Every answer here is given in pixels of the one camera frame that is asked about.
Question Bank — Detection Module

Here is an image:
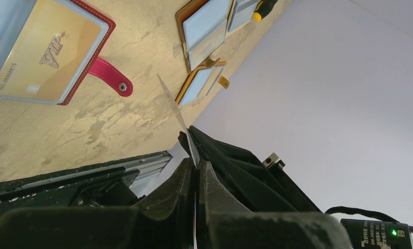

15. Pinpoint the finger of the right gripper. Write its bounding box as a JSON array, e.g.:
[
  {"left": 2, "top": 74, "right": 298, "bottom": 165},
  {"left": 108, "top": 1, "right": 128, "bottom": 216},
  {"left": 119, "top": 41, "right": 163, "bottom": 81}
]
[{"left": 178, "top": 126, "right": 320, "bottom": 212}]

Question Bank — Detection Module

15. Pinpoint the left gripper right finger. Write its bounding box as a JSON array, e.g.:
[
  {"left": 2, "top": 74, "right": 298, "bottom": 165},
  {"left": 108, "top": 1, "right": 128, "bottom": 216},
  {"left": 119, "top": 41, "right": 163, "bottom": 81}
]
[{"left": 197, "top": 161, "right": 352, "bottom": 248}]

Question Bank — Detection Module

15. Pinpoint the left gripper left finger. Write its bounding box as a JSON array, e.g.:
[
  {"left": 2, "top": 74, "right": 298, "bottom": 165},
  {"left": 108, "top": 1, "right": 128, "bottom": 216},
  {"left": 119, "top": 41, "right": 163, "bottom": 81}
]
[{"left": 0, "top": 158, "right": 195, "bottom": 248}]

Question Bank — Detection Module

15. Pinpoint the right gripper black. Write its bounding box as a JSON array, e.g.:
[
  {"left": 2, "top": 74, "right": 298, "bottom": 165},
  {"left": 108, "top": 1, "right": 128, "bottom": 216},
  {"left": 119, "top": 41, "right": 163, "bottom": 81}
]
[{"left": 325, "top": 206, "right": 413, "bottom": 249}]

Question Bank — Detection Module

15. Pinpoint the white card magnetic stripe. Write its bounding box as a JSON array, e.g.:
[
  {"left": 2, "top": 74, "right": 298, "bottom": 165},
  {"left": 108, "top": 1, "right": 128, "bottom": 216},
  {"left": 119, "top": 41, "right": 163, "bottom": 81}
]
[{"left": 157, "top": 74, "right": 200, "bottom": 248}]

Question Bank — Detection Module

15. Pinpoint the gold VIP card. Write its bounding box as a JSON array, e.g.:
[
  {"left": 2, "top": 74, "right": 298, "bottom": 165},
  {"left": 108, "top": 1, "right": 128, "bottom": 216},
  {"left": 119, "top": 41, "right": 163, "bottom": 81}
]
[{"left": 0, "top": 0, "right": 102, "bottom": 102}]

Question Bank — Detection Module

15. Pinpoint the red card holder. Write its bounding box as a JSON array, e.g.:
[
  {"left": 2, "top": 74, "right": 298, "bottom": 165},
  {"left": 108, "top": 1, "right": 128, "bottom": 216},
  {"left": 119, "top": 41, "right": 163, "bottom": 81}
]
[{"left": 0, "top": 0, "right": 134, "bottom": 106}]

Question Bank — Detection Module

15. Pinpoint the open tan card holder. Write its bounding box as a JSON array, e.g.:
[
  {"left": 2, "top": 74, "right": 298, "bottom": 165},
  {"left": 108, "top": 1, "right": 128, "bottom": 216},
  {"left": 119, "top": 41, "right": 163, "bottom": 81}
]
[{"left": 175, "top": 62, "right": 230, "bottom": 105}]

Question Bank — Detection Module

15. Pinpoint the open brown card holder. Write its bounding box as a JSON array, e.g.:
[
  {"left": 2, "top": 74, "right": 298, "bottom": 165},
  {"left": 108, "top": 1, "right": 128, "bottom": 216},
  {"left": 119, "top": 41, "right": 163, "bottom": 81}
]
[{"left": 175, "top": 1, "right": 233, "bottom": 73}]

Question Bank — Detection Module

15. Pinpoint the yellow black screwdriver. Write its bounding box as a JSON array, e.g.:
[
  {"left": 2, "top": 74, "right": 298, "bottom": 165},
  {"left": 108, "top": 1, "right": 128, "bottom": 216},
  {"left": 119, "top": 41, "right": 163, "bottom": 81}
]
[{"left": 253, "top": 0, "right": 278, "bottom": 21}]

